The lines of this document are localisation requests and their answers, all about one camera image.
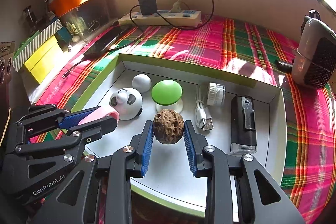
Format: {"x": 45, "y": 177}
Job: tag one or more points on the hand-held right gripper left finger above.
{"x": 147, "y": 148}

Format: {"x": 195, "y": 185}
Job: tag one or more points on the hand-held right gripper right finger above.
{"x": 189, "y": 150}

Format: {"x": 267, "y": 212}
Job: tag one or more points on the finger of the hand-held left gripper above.
{"x": 102, "y": 127}
{"x": 78, "y": 117}

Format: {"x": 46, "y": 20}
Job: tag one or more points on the pink scissors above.
{"x": 105, "y": 111}

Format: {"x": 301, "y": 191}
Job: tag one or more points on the white panda fan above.
{"x": 123, "y": 108}

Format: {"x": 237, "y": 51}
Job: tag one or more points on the brown walnut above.
{"x": 168, "y": 127}

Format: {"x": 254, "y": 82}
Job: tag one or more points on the black rectangular device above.
{"x": 239, "y": 121}

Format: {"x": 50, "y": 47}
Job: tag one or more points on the green mushroom lamp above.
{"x": 166, "y": 91}

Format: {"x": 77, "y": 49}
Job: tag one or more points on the white round ball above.
{"x": 141, "y": 83}

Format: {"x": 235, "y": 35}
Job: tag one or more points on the white round jar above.
{"x": 214, "y": 92}

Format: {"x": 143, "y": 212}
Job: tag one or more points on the yellow box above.
{"x": 42, "y": 61}

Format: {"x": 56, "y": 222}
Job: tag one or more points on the black flat power bank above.
{"x": 105, "y": 43}

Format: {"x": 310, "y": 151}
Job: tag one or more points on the striped box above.
{"x": 50, "y": 29}

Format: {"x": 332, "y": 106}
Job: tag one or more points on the plaid blanket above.
{"x": 249, "y": 43}

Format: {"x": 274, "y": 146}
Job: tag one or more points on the black cylinder plug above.
{"x": 284, "y": 65}

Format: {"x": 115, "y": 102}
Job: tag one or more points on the black charger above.
{"x": 147, "y": 5}

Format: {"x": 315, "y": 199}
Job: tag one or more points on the cream power strip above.
{"x": 183, "y": 19}

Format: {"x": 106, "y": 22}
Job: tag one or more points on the beige device with black mesh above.
{"x": 323, "y": 64}

